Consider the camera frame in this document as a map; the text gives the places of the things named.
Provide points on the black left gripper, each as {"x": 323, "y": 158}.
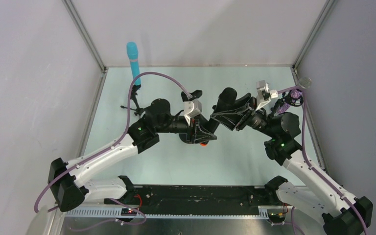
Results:
{"x": 196, "y": 127}

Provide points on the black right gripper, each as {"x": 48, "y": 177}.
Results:
{"x": 244, "y": 113}

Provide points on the black microphone orange tip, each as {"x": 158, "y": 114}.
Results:
{"x": 225, "y": 100}

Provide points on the black round-base microphone stand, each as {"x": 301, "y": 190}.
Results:
{"x": 197, "y": 138}

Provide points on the black shock-mount tripod stand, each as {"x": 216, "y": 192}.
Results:
{"x": 292, "y": 98}

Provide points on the purple glitter microphone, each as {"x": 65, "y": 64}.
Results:
{"x": 303, "y": 83}

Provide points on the small black tripod microphone stand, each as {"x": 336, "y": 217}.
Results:
{"x": 138, "y": 111}

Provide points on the blue microphone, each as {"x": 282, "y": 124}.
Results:
{"x": 133, "y": 55}

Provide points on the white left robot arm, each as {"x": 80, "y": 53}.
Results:
{"x": 71, "y": 182}

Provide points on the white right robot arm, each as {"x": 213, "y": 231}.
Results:
{"x": 337, "y": 210}

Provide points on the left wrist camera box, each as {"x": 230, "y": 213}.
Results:
{"x": 192, "y": 109}

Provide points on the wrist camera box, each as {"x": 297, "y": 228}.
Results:
{"x": 192, "y": 109}
{"x": 264, "y": 94}

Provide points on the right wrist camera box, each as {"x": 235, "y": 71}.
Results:
{"x": 264, "y": 94}

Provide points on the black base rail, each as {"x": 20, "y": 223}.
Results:
{"x": 200, "y": 200}

